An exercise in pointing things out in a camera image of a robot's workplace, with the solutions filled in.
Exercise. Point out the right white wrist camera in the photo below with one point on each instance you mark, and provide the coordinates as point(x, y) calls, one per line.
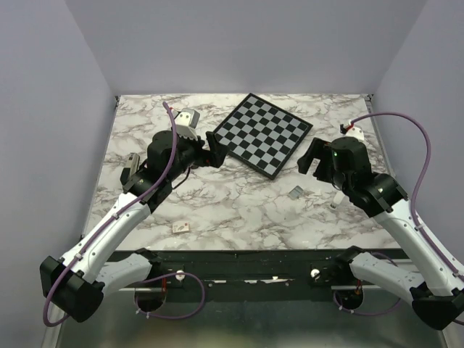
point(351, 130)

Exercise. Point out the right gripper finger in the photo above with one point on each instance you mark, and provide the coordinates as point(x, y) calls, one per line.
point(323, 171)
point(314, 151)

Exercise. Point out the grey black stapler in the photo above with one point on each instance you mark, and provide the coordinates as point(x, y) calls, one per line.
point(128, 175)

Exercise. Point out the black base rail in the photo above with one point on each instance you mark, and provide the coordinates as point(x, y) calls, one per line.
point(256, 276)

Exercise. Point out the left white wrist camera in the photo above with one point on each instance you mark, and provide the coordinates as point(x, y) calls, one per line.
point(186, 121)

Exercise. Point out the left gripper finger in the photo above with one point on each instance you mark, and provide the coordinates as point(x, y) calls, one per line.
point(214, 144)
point(216, 160)

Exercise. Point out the large silver staple strip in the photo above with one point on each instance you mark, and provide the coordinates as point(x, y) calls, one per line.
point(296, 192)

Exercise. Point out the white stapler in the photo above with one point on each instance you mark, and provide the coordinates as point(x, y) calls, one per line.
point(337, 200)

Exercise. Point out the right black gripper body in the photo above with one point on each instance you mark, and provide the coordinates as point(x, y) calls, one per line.
point(326, 155)

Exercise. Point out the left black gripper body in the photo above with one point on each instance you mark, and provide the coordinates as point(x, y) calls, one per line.
point(192, 153)

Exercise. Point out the black white chessboard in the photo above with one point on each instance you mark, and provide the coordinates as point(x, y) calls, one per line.
point(262, 135)

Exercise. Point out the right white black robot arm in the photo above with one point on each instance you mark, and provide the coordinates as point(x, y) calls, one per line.
point(435, 291)

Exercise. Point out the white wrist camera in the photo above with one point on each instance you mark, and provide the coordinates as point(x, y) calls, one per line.
point(186, 121)
point(351, 130)

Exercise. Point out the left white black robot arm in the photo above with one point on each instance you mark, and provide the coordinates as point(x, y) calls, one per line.
point(81, 278)

